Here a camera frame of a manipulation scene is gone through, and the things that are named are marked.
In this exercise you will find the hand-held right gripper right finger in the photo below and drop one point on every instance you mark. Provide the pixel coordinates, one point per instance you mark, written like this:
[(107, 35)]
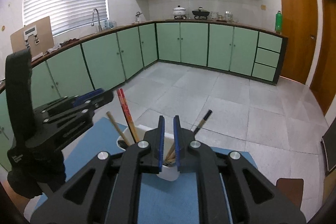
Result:
[(176, 140)]

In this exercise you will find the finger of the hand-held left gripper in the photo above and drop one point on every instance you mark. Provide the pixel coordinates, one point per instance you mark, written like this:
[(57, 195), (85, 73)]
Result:
[(105, 98), (89, 95)]

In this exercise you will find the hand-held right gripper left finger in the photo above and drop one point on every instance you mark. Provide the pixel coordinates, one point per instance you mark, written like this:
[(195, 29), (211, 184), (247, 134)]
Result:
[(161, 140)]

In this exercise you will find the bundle of wooden chopsticks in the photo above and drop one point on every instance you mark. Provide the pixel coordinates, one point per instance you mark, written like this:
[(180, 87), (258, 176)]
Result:
[(122, 103)]

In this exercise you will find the black chopstick with metal band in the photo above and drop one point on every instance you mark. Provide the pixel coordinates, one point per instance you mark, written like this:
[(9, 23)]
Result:
[(202, 121)]

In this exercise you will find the person's left hand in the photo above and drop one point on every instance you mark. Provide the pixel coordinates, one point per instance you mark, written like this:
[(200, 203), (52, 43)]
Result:
[(36, 174)]

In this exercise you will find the green base kitchen cabinets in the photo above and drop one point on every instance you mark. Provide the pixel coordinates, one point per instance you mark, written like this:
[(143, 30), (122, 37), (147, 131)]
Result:
[(105, 56)]

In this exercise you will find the crumpled cloth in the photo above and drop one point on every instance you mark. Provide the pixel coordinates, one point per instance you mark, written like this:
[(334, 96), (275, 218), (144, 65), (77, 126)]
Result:
[(53, 48)]

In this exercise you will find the blue tablecloth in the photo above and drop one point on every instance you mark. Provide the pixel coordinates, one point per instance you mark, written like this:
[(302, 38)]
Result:
[(168, 200)]

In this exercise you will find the brown cardboard board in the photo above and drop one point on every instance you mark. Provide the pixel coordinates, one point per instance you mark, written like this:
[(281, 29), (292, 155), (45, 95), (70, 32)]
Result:
[(46, 29)]

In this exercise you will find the clear plastic container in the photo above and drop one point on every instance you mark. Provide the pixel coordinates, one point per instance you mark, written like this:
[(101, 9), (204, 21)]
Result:
[(110, 24)]

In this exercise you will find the chrome kitchen faucet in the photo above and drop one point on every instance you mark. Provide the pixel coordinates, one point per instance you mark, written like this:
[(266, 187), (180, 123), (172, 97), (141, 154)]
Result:
[(99, 22)]

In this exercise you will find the white cooking pot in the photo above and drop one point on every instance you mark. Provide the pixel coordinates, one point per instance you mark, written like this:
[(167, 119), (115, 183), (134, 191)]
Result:
[(179, 12)]

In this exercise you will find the black wok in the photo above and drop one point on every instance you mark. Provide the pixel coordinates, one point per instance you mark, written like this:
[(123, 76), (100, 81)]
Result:
[(200, 13)]

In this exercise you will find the stack of small bowls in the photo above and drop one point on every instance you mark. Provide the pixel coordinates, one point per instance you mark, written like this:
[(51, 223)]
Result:
[(214, 15)]

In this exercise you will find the glass jar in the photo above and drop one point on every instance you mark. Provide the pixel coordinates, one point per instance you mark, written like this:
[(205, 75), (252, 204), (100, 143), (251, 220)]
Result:
[(229, 16)]

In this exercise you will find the black appliance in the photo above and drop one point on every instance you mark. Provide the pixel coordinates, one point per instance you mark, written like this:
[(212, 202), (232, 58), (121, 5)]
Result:
[(330, 150)]

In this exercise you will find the green bottle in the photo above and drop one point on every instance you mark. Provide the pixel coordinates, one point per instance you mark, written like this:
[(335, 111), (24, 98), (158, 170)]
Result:
[(278, 23)]

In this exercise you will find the wooden door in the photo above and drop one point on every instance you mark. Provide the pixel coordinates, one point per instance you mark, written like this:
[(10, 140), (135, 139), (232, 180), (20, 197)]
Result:
[(328, 56), (298, 29)]

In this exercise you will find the white bracket holder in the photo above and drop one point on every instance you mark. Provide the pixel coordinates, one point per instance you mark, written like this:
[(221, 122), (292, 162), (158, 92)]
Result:
[(30, 32)]

